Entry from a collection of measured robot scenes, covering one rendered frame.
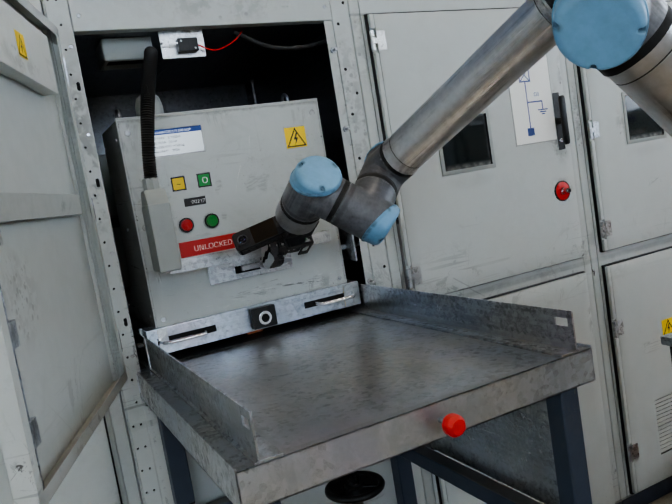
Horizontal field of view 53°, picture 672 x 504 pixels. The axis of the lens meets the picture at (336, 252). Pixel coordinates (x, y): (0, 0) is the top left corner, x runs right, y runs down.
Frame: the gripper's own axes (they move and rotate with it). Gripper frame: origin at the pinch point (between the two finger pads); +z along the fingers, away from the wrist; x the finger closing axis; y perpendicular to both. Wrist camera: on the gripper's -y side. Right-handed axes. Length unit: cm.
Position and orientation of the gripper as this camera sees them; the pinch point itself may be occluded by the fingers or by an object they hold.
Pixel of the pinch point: (264, 263)
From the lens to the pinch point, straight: 156.3
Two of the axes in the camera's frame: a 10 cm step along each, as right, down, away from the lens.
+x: -3.6, -8.6, 3.6
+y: 8.8, -1.8, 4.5
